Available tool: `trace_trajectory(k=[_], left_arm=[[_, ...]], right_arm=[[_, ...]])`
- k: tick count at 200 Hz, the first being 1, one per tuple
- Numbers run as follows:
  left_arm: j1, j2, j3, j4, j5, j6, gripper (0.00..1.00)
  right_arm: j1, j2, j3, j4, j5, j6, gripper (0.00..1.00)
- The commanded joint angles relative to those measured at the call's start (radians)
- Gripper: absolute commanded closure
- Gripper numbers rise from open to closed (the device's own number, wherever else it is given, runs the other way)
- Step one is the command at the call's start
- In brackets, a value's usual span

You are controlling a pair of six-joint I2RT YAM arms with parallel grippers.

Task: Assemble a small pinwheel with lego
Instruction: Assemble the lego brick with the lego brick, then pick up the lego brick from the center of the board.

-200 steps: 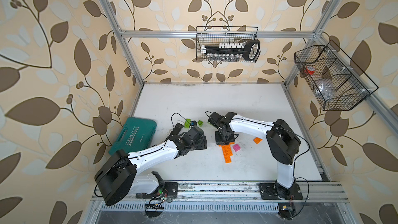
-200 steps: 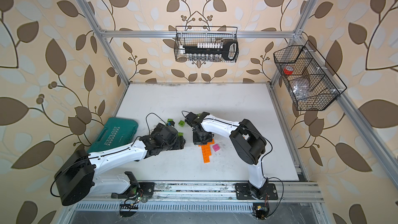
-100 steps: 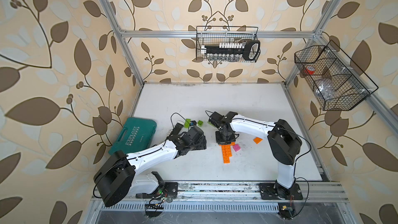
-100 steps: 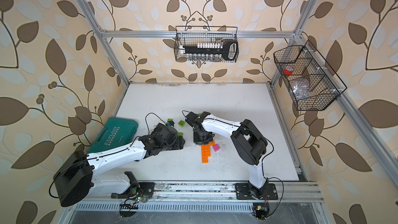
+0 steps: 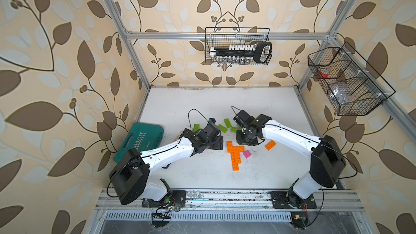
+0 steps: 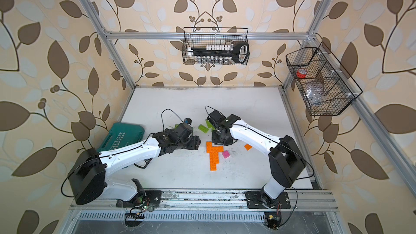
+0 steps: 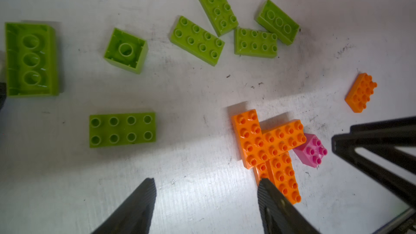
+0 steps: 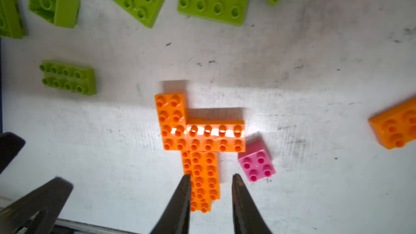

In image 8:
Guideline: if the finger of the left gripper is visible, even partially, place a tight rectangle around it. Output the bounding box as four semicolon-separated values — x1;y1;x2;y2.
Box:
0;132;26;173
1;177;74;234

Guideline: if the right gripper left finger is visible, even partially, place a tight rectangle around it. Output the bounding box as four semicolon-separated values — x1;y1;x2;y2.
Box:
151;174;192;234

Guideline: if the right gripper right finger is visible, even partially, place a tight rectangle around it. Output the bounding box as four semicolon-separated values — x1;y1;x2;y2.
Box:
232;174;272;234

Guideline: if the orange brick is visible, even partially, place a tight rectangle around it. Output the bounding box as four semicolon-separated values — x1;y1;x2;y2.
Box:
186;118;246;153
154;93;189;151
190;198;211;213
368;98;416;150
181;151;221;203

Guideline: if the pink small square brick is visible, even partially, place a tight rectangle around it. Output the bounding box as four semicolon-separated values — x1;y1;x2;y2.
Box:
238;139;276;183

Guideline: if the green brick lower left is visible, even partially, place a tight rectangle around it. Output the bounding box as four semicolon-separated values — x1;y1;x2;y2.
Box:
40;60;96;96

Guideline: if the green brick far left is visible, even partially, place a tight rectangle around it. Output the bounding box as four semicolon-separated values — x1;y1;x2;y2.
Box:
1;0;26;39

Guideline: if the small green square brick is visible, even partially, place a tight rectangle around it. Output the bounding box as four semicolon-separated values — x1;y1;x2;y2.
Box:
28;0;80;29

